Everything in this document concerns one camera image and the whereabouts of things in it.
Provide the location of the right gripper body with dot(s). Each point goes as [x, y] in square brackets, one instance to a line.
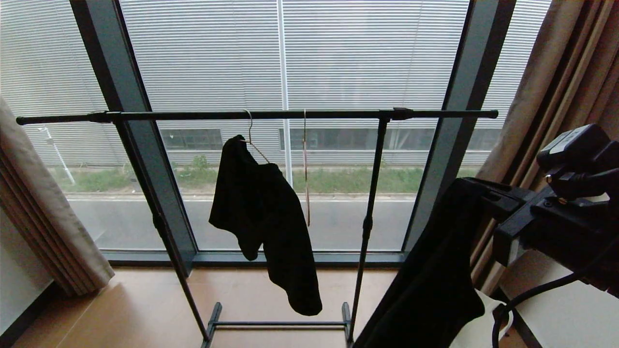
[556, 232]

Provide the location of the black garment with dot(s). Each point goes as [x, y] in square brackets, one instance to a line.
[435, 280]

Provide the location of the black shorts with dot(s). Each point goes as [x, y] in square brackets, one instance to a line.
[271, 217]

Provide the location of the pink clothes hanger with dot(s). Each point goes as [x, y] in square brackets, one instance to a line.
[306, 183]
[250, 130]

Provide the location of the white laundry basket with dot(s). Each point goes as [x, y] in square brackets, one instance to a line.
[478, 328]

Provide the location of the black clothes rack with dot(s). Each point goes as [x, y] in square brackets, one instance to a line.
[242, 115]

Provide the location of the beige curtain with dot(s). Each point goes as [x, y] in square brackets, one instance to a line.
[532, 87]
[48, 232]

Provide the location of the window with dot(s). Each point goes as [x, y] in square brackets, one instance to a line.
[121, 96]

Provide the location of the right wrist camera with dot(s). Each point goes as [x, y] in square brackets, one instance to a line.
[575, 150]

